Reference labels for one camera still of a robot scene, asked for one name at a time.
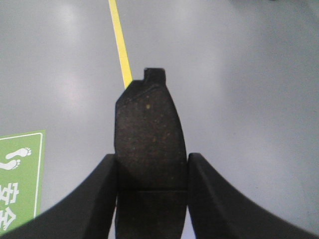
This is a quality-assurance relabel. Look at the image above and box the grey brake pad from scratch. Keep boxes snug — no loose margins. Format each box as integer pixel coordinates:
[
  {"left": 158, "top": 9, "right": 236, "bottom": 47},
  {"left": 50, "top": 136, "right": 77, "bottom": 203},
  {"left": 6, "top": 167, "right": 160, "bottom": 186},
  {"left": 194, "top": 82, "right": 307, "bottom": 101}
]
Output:
[{"left": 114, "top": 68, "right": 187, "bottom": 239}]

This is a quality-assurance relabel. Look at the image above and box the green floor safety sign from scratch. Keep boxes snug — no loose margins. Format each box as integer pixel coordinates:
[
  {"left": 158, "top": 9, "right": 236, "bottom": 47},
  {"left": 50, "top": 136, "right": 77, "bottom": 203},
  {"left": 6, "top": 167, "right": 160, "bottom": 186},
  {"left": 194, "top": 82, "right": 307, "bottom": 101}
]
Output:
[{"left": 0, "top": 130, "right": 46, "bottom": 235}]

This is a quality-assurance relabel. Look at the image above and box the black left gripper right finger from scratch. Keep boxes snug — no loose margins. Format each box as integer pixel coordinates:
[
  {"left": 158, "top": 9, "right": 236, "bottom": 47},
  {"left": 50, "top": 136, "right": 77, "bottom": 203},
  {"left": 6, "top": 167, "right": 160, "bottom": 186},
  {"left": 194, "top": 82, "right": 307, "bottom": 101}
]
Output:
[{"left": 188, "top": 153, "right": 318, "bottom": 239}]

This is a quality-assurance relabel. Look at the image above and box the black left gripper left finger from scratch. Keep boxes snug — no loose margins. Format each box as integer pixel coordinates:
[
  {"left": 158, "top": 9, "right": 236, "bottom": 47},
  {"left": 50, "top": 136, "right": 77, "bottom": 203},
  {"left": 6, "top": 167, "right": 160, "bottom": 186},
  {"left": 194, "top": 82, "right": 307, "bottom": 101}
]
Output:
[{"left": 2, "top": 154, "right": 117, "bottom": 239}]

